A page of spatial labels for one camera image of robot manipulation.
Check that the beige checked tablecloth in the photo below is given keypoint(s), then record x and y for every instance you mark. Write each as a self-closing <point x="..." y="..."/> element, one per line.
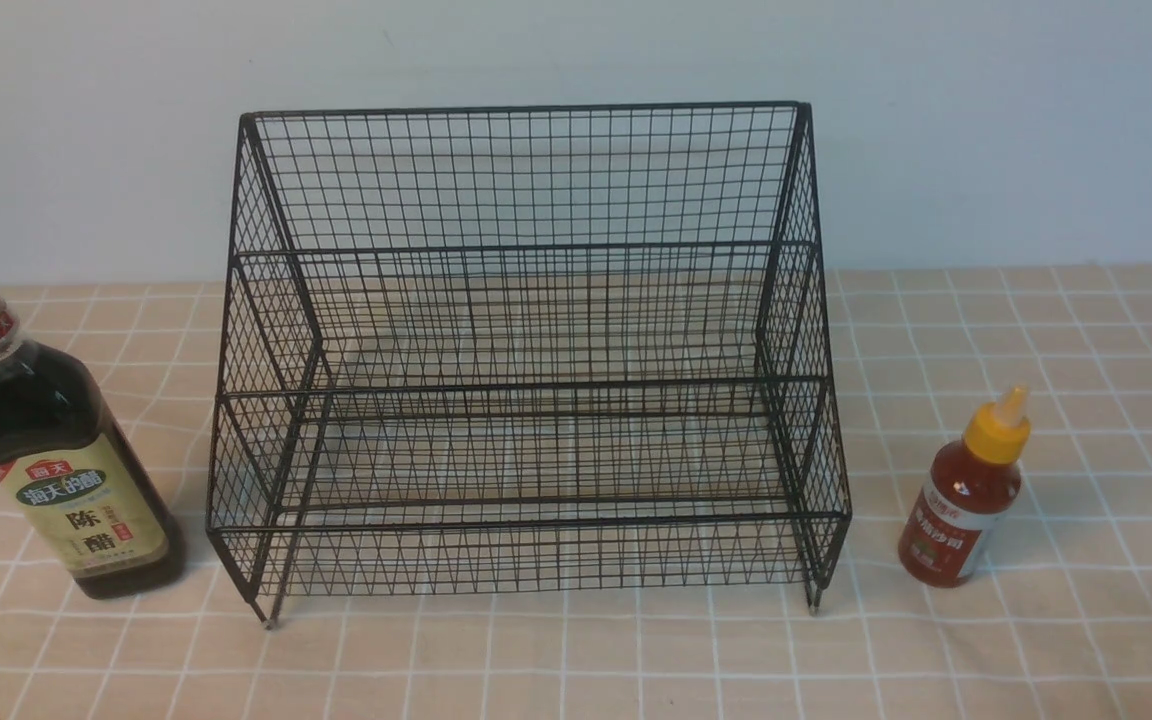
<point x="1056" y="624"/>

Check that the dark vinegar bottle gold cap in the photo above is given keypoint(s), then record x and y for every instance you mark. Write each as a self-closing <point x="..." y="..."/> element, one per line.
<point x="69" y="468"/>

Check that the red sauce bottle yellow cap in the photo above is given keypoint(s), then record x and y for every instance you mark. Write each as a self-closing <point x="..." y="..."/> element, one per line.
<point x="972" y="483"/>

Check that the black wire mesh shelf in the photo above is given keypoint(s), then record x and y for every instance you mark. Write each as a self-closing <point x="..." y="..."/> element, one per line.
<point x="525" y="349"/>

